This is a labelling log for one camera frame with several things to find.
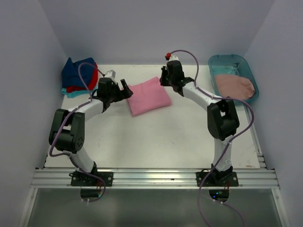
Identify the aluminium mounting rail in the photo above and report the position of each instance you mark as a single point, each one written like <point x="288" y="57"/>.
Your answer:
<point x="157" y="178"/>

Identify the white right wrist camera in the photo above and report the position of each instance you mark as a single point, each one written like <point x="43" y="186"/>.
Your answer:
<point x="171" y="57"/>

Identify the folded teal t-shirt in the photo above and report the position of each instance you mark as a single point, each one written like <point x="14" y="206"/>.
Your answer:
<point x="73" y="94"/>

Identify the pink t-shirt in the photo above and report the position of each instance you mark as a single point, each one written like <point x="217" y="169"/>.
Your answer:
<point x="148" y="96"/>

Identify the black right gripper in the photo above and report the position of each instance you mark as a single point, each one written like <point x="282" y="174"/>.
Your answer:
<point x="164" y="71"/>

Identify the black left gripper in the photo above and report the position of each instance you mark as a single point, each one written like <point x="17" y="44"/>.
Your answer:
<point x="124" y="93"/>

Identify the folded red t-shirt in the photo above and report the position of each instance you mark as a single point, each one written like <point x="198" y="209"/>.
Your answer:
<point x="91" y="85"/>

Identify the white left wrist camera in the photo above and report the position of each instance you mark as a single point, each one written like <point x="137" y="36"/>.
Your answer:
<point x="110" y="74"/>

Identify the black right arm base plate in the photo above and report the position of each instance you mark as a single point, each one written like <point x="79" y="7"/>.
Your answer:
<point x="217" y="178"/>

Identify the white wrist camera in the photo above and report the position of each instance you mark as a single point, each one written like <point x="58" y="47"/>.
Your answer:
<point x="171" y="57"/>
<point x="110" y="74"/>

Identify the folded blue t-shirt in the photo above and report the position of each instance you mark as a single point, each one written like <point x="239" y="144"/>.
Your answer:
<point x="70" y="75"/>

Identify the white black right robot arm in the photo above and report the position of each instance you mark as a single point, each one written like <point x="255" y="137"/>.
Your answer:
<point x="222" y="122"/>

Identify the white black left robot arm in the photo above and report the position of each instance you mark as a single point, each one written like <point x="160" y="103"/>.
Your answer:
<point x="67" y="134"/>

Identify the salmon pink cloth in bin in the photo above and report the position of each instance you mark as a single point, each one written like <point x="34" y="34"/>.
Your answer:
<point x="234" y="86"/>

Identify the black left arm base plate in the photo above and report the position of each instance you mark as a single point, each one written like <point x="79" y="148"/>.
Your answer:
<point x="81" y="179"/>

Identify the teal plastic bin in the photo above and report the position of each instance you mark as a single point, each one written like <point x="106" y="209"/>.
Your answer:
<point x="231" y="64"/>

